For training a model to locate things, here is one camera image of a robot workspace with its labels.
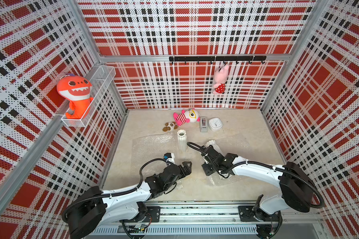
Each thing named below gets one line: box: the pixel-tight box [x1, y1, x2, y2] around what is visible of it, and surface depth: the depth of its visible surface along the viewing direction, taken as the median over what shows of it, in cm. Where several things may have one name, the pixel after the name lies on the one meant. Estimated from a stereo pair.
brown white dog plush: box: [162, 121, 179, 132], surface depth 110 cm
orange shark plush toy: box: [56, 73, 95, 120], surface depth 64 cm
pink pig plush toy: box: [212, 64, 230, 95], surface depth 96 cm
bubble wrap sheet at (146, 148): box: [130, 133, 179, 180], surface depth 100 cm
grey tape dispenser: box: [199, 116, 208, 133], surface depth 110 cm
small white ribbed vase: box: [177, 129, 187, 152], surface depth 88 cm
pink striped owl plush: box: [173, 108, 201, 126], surface depth 110 cm
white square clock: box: [208, 117, 223, 131], surface depth 110 cm
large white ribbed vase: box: [204, 139, 221, 154], surface depth 97 cm
